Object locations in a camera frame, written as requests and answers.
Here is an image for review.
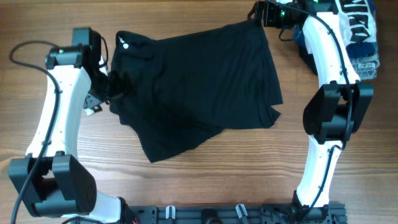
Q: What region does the black t-shirt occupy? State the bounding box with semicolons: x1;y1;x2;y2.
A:
109;21;283;162

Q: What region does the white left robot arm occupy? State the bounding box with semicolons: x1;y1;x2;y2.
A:
9;27;135;223

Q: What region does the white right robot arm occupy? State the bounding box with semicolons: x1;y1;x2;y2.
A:
248;1;373;223

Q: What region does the white printed folded shirt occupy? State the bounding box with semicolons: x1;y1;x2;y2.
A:
335;0;377;47

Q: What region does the navy blue folded garment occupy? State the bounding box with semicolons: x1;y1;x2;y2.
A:
293;28;378;76

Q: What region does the grey folded garment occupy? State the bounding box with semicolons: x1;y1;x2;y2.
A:
350;53;380;80

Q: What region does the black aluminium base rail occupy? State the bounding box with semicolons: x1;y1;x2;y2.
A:
130;203;348;224

